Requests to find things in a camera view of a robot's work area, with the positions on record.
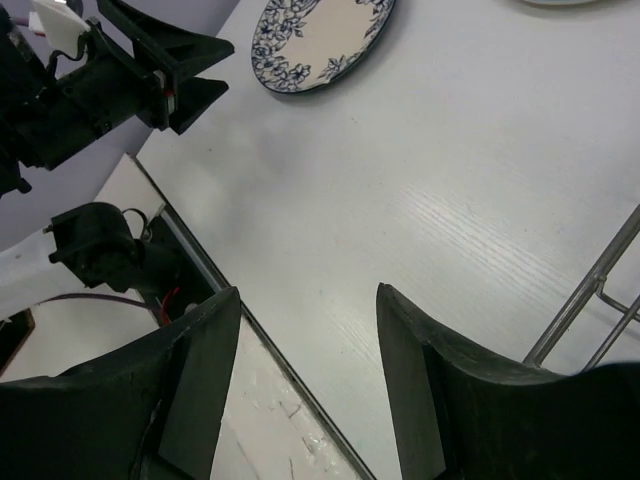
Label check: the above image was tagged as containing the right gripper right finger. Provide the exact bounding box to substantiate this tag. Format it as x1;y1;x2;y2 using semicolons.
376;284;639;479

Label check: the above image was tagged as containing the blue floral plate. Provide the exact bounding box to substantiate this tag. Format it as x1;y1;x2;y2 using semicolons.
251;0;396;95

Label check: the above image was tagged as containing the white watermelon plate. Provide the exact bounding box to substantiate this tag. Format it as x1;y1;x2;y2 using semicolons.
523;0;596;7

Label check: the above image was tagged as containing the grey wire dish rack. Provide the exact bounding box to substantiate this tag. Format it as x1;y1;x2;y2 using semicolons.
523;206;639;371

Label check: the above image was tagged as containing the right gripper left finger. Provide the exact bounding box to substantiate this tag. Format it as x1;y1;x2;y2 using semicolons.
1;287;241;479

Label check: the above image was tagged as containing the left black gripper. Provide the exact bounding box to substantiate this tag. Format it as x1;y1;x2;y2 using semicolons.
1;0;234;194

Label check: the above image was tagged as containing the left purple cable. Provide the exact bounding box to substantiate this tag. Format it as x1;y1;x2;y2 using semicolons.
34;292;166;326

